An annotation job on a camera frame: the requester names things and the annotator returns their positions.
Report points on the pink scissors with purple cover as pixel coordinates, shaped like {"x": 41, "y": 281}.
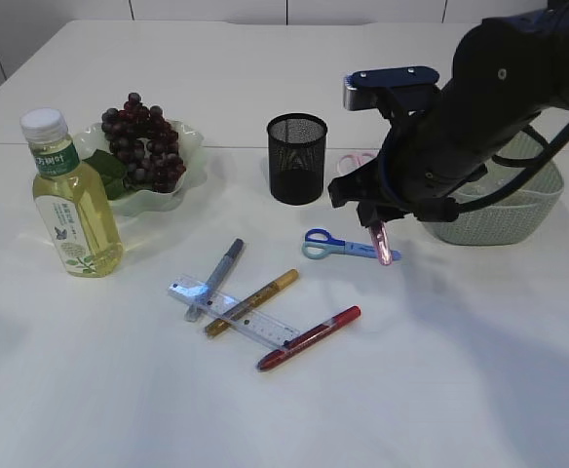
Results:
{"x": 377, "y": 231}

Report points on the yellow tea bottle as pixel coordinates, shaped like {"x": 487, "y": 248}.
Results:
{"x": 70, "y": 198}

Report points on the purple artificial grape bunch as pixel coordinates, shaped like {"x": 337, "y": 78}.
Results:
{"x": 141, "y": 150}

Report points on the pale green woven basket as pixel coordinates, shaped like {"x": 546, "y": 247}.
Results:
{"x": 513, "y": 219}

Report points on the black mesh pen holder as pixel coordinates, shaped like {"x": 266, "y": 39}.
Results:
{"x": 296, "y": 156}

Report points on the blue scissors with cover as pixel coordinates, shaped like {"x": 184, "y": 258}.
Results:
{"x": 319, "y": 243}

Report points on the clear plastic ruler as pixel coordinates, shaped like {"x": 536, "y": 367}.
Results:
{"x": 255, "y": 325}

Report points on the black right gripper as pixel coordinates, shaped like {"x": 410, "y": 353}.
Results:
{"x": 377, "y": 202}

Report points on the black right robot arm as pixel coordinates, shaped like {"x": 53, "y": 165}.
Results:
{"x": 505, "y": 73}

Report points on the red marker pen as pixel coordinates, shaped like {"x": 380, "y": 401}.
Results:
{"x": 309, "y": 338}

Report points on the gold marker pen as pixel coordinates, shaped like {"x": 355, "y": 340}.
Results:
{"x": 238, "y": 311}

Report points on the silver marker pen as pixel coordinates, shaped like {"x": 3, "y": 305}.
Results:
{"x": 215, "y": 279}

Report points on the pale green wavy glass plate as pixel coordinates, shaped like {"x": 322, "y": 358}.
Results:
{"x": 137, "y": 202}

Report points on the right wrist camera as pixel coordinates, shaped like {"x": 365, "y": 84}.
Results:
{"x": 410, "y": 88}

